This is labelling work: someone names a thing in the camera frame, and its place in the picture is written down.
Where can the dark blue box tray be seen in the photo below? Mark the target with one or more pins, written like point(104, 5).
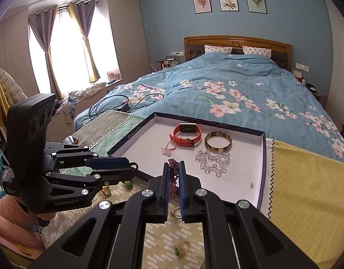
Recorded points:
point(239, 173)

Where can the wooden bed headboard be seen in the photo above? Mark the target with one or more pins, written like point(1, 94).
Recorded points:
point(236, 40)

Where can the clothes on window sill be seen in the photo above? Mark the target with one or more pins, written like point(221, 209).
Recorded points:
point(85, 91)

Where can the striped gold bangle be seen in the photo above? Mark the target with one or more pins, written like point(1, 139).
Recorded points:
point(216, 150)

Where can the white wall socket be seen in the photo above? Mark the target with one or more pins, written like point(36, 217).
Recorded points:
point(177, 53)
point(302, 67)

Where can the yellow blanket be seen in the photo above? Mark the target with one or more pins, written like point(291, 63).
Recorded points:
point(300, 187)

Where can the black curtain rod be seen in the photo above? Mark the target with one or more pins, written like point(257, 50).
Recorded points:
point(61, 7)

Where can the person's left hand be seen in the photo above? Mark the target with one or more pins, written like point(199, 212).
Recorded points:
point(46, 216)

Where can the beige window side cabinet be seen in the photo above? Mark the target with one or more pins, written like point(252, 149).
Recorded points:
point(124, 39)

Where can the orange smartwatch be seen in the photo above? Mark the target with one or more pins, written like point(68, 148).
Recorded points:
point(193, 139)

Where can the white puffer jacket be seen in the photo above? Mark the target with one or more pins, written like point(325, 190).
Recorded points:
point(10, 86)

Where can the small colourful trinket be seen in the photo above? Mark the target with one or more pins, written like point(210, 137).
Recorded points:
point(106, 191)

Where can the smartphone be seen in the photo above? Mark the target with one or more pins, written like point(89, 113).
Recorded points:
point(69, 140)

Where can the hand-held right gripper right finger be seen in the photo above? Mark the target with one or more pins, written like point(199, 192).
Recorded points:
point(183, 193)

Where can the blue floral duvet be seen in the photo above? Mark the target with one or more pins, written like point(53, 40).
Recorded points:
point(216, 70)

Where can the framed white flower picture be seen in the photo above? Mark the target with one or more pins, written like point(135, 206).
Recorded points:
point(228, 1)

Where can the spotted white pillow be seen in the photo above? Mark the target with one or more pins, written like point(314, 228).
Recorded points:
point(257, 51)
point(218, 49)

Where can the green patterned blanket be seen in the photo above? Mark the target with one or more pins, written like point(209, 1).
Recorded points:
point(113, 123)

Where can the pink desk fan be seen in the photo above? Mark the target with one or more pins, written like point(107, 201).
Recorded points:
point(113, 76)

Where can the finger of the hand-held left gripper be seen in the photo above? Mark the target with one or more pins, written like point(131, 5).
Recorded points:
point(110, 162)
point(115, 177)

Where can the grey and yellow curtain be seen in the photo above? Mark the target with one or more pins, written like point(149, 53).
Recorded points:
point(86, 33)
point(41, 33)

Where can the framed pink flower picture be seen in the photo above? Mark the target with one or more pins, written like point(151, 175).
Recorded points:
point(201, 3)

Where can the framed green plant picture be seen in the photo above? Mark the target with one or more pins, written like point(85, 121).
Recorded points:
point(256, 2)

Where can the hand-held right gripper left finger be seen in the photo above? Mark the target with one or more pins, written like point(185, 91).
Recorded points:
point(160, 199)

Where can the person's left forearm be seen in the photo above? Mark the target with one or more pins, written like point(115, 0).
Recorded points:
point(9, 221)

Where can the cluttered bedside table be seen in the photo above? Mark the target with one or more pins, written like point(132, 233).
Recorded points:
point(167, 63)

